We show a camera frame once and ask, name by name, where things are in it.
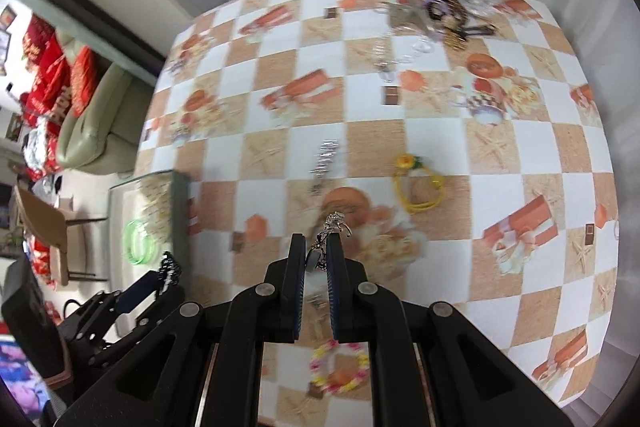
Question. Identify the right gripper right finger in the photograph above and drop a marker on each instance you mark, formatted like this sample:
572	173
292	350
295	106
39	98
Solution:
347	308

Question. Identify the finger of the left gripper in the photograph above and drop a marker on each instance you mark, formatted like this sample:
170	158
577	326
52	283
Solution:
141	289

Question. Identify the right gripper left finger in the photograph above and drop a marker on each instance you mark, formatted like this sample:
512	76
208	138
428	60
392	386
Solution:
282	310

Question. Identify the black beaded barrette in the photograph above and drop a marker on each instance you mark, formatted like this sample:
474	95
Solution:
169	273

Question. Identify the green translucent bangle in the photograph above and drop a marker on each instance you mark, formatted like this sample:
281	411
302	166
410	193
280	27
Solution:
138	246

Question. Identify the cream polka dot scrunchie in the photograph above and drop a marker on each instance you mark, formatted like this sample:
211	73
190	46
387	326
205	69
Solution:
156	210

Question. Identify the silver rhinestone star hairclip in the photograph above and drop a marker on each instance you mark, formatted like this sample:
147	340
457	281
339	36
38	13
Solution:
325	158

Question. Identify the grey jewelry tray box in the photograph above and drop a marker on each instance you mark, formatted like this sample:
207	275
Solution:
125	204

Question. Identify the wooden chair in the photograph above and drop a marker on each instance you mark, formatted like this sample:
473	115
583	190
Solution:
50	226

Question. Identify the green leather sofa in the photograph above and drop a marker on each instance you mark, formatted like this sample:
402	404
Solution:
103	138

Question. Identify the red cushion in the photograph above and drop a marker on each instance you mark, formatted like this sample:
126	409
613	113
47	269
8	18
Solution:
83	80

